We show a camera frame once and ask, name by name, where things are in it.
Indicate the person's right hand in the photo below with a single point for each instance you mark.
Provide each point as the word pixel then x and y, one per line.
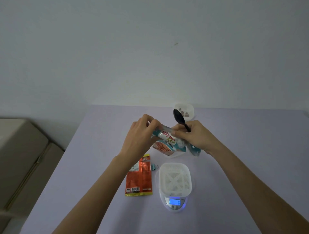
pixel 200 139

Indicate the person's left hand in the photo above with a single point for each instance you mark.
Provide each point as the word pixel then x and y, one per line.
pixel 137 142

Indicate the almonds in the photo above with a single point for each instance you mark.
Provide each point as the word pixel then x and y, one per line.
pixel 185 113

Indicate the black plastic spoon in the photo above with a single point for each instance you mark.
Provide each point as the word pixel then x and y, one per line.
pixel 179 117

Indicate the teal roasted almonds bag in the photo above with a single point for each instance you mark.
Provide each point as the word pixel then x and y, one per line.
pixel 169 142

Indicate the white square plastic container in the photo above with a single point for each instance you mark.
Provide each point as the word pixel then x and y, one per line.
pixel 190 109
pixel 175 179

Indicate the orange salted almonds bag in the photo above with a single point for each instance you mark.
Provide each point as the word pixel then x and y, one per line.
pixel 141 178

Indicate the white kitchen scale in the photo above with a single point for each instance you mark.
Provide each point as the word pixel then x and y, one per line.
pixel 175 207

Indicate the person's right forearm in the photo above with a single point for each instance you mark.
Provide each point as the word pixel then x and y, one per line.
pixel 260 190

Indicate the person's left forearm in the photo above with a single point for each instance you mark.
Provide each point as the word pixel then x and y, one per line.
pixel 96 197

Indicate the teal binder clip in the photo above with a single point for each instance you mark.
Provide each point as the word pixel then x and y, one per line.
pixel 154 166

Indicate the beige sofa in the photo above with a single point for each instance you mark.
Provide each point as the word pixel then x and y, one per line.
pixel 21 164

